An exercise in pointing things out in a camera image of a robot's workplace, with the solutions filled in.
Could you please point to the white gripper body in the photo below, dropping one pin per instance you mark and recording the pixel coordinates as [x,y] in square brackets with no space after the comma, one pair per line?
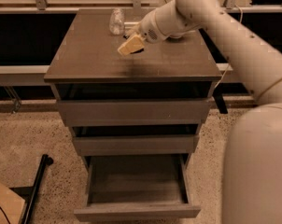
[148,31]

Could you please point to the middle grey drawer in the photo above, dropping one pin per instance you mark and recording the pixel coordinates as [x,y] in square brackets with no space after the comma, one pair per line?
[135,145]

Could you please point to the grey drawer cabinet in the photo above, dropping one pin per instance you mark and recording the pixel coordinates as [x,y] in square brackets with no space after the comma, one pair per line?
[88,43]

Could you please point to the top grey drawer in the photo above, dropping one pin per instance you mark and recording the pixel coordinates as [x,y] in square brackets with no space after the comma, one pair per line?
[130,113]

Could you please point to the cardboard box lower left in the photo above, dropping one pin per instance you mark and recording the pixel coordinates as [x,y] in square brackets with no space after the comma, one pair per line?
[11,206]

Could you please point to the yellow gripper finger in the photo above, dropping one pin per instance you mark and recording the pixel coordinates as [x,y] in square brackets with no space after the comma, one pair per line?
[133,43]
[132,31]

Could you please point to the black metal stand leg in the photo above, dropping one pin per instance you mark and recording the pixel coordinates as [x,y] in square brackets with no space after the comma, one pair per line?
[29,193]

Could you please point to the open bottom grey drawer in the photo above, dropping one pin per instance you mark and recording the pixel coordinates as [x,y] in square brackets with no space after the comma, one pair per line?
[137,187]

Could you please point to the clear glass jar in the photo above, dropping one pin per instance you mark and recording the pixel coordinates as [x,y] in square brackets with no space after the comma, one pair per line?
[116,23]

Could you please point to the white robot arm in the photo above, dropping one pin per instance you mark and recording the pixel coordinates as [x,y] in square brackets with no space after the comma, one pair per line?
[252,167]

